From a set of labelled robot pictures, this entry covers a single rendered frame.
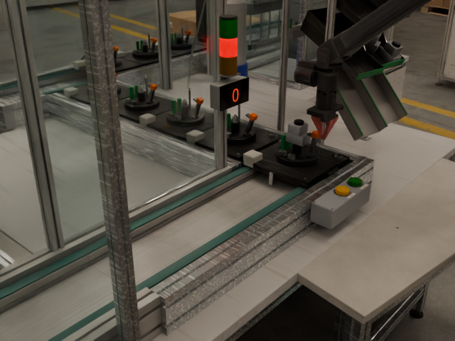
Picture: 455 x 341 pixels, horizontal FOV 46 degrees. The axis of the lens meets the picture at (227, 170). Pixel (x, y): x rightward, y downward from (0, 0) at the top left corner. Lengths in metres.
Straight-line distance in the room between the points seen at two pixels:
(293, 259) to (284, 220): 0.11
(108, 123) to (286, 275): 0.69
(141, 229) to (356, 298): 0.56
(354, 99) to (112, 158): 1.19
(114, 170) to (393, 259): 0.84
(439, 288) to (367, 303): 1.58
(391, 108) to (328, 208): 0.68
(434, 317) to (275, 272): 1.43
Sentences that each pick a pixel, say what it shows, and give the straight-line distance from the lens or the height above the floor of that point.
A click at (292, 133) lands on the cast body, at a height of 1.06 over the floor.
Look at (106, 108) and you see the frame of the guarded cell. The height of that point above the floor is 1.41.
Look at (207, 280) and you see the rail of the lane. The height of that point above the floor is 0.93.
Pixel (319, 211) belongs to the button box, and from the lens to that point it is 1.46.
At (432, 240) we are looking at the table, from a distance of 1.58.
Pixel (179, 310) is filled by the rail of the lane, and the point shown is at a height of 0.90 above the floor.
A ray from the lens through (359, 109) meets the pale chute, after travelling 1.88.
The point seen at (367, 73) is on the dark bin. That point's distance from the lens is 1.77.
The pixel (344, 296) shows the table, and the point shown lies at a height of 0.86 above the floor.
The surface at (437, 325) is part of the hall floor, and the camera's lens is 2.66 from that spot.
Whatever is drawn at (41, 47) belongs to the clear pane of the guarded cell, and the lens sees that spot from 0.76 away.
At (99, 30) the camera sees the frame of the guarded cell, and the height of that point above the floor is 1.52.
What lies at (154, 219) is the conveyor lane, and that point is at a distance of 1.42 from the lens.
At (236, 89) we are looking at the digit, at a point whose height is 1.22.
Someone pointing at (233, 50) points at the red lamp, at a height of 1.33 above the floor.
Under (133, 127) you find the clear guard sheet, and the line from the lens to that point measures 1.35.
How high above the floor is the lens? 1.68
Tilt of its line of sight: 26 degrees down
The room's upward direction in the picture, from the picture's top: straight up
